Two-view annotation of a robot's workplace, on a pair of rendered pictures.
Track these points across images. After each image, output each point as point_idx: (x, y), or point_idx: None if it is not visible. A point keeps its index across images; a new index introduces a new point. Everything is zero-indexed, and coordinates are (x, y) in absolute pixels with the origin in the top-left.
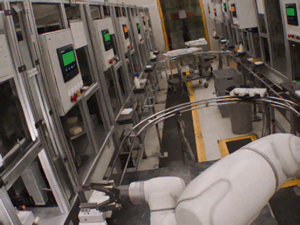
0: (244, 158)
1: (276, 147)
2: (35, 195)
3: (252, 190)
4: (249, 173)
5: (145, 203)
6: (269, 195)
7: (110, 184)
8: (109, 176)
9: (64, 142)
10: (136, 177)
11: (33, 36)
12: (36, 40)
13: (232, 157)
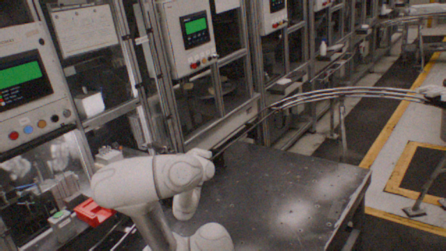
0: (139, 162)
1: (166, 164)
2: (139, 141)
3: (125, 183)
4: (129, 173)
5: (235, 176)
6: (145, 194)
7: (162, 149)
8: (219, 141)
9: (172, 103)
10: (250, 150)
11: (148, 4)
12: (152, 8)
13: (136, 159)
